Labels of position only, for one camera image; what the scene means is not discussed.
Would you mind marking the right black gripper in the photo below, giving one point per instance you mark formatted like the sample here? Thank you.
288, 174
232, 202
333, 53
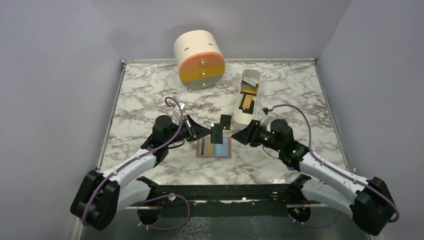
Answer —
248, 135

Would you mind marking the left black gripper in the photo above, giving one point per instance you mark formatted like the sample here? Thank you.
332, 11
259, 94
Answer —
195, 131

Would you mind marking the gold credit card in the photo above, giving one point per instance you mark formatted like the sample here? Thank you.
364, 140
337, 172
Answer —
205, 148

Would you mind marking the brown leather card holder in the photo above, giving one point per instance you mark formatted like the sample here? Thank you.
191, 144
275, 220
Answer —
220, 150

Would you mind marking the dark credit card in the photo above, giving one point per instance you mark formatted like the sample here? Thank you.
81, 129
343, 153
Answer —
216, 135

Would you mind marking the gold black striped card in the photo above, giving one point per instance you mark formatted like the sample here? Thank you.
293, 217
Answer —
247, 103

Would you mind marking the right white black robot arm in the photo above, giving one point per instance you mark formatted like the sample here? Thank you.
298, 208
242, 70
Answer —
367, 201

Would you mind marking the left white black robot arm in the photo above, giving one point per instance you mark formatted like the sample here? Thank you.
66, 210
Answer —
102, 194

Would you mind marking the cards stack in tray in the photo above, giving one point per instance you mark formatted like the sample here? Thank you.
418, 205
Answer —
250, 84

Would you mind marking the long white oval tray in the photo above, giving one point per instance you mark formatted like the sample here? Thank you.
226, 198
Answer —
241, 120

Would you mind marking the round drawer cabinet orange yellow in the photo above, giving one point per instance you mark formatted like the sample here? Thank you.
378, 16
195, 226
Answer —
199, 60

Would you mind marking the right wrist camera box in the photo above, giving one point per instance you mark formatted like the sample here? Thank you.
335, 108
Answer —
267, 120

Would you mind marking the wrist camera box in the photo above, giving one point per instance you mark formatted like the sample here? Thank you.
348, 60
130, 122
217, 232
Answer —
267, 120
177, 110

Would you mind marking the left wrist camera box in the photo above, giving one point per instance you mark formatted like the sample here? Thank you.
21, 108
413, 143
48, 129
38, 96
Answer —
177, 110

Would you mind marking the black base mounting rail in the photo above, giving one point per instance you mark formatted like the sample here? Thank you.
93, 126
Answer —
237, 200

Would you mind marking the aluminium table frame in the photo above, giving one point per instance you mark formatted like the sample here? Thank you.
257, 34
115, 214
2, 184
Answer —
289, 91

